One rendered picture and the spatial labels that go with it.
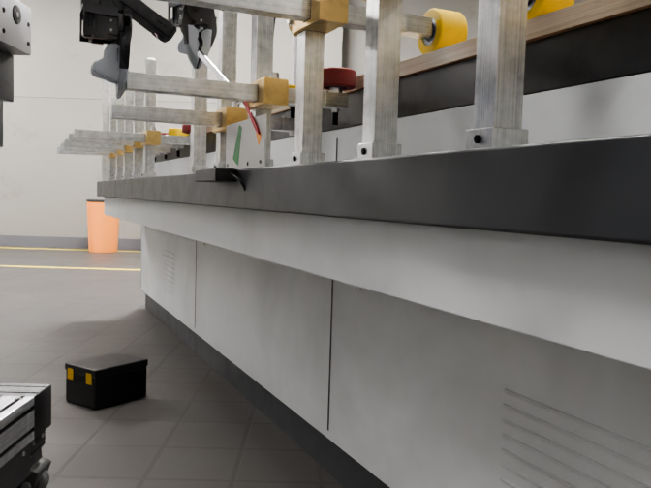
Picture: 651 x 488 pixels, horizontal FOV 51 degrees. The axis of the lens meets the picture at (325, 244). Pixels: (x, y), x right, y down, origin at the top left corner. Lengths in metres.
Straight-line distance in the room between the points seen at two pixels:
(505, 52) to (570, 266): 0.22
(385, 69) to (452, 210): 0.29
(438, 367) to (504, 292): 0.49
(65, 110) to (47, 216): 1.20
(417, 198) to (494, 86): 0.15
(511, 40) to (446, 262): 0.25
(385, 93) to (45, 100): 7.63
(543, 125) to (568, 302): 0.39
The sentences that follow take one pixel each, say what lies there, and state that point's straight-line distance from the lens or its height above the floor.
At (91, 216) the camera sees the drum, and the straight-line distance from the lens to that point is 7.62.
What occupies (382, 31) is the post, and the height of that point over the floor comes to 0.87.
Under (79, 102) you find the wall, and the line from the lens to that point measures 8.33.
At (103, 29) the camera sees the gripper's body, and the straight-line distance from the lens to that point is 1.29.
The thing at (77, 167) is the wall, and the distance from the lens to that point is 8.28.
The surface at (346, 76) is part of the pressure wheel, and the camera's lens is 1.40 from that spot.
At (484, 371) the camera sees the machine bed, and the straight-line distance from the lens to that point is 1.09.
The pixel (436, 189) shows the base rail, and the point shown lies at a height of 0.66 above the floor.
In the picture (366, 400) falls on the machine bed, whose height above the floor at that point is 0.24.
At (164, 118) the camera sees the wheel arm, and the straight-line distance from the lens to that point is 1.56.
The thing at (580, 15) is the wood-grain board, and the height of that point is 0.88.
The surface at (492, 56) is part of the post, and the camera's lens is 0.73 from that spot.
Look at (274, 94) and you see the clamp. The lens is 1.33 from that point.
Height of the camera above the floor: 0.65
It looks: 4 degrees down
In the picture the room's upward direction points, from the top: 2 degrees clockwise
